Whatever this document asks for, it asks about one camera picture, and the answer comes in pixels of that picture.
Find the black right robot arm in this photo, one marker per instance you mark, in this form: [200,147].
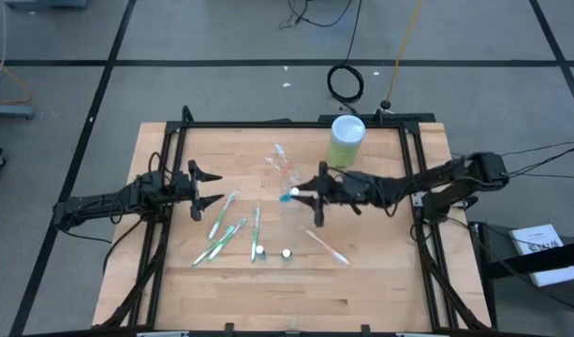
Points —
[436,180]

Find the white booklet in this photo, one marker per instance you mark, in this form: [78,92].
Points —
[534,236]

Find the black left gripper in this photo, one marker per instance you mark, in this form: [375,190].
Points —
[183,187]

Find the grey base plate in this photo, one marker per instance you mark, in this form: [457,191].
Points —
[10,111]

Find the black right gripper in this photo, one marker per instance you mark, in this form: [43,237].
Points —
[342,189]

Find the green disinfecting wipes canister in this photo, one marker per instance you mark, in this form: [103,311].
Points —
[345,140]

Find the grey blue floor object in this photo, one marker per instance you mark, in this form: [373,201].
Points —
[43,4]

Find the black aluminium table frame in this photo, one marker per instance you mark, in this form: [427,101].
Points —
[291,125]

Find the green toothbrush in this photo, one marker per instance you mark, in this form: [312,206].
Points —
[255,229]
[223,213]
[228,238]
[211,247]

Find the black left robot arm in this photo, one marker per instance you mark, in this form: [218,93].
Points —
[104,201]

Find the black side stand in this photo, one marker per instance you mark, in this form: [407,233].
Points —
[502,269]

